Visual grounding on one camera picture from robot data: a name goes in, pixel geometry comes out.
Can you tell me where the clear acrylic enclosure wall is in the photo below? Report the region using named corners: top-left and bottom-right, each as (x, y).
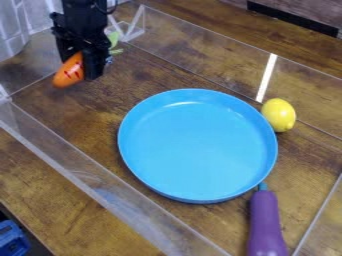
top-left (0, 0), bottom-right (342, 256)

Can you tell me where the yellow toy lemon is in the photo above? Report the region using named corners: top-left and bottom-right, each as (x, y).
top-left (261, 98), bottom-right (297, 132)

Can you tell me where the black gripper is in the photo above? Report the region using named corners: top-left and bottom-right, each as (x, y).
top-left (49, 0), bottom-right (110, 80)

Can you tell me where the black cable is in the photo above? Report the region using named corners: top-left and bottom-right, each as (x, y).
top-left (92, 0), bottom-right (120, 16)

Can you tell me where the blue round plate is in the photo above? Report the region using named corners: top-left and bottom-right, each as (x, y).
top-left (118, 89), bottom-right (278, 204)

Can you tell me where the white gridded curtain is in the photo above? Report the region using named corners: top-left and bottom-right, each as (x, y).
top-left (0, 0), bottom-right (131, 63)

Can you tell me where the dark baseboard strip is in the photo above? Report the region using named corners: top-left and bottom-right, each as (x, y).
top-left (247, 0), bottom-right (339, 38)

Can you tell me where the purple toy eggplant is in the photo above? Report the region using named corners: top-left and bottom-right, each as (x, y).
top-left (247, 182), bottom-right (289, 256)

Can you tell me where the orange toy carrot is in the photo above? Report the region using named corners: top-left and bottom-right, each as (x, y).
top-left (51, 30), bottom-right (126, 89)

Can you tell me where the blue object at corner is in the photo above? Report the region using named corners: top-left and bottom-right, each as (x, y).
top-left (0, 220), bottom-right (31, 256)

